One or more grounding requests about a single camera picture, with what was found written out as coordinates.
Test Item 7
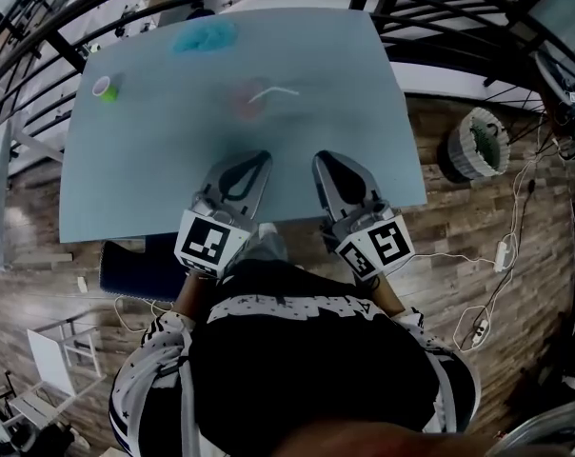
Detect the blue fluffy cloth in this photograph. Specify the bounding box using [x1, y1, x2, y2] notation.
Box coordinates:
[171, 19, 239, 56]

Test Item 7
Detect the white power strip with cable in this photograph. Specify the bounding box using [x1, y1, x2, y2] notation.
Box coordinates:
[467, 178, 541, 347]

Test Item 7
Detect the dark blue chair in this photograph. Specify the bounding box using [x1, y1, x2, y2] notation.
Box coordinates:
[99, 238, 191, 302]

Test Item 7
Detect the woven grey basket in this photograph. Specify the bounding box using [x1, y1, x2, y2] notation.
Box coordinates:
[446, 106, 512, 185]

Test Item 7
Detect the person's left forearm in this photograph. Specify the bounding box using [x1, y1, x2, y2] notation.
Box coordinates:
[172, 273, 210, 322]

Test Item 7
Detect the bicycle wheel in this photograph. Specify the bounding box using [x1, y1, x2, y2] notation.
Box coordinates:
[482, 50, 575, 161]

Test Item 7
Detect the white cable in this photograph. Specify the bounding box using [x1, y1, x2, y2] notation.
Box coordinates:
[113, 295, 174, 335]
[410, 250, 498, 270]

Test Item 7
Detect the person's right forearm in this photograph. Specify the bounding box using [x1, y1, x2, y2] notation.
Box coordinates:
[368, 276, 407, 317]

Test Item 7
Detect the white frame stool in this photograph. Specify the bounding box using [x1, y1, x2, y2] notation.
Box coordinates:
[25, 316, 103, 399]

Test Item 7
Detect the clear pink cup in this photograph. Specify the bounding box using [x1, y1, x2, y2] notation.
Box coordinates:
[228, 78, 272, 122]

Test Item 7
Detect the person's face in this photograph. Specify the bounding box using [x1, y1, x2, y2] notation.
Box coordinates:
[277, 419, 503, 457]

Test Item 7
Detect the black and white shirt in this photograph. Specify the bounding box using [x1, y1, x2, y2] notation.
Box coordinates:
[109, 259, 482, 457]

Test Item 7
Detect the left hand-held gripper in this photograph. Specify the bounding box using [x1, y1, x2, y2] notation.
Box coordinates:
[173, 149, 273, 281]

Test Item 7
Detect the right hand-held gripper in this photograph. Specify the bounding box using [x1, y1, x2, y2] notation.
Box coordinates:
[311, 149, 417, 284]

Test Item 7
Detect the white bendy straw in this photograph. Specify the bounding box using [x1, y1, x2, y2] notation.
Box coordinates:
[248, 86, 301, 105]

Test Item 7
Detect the person's grey trouser leg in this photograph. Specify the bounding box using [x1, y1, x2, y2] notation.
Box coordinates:
[247, 233, 289, 266]

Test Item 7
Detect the green paper cup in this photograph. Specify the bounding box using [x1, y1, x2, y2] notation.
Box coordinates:
[91, 74, 121, 104]

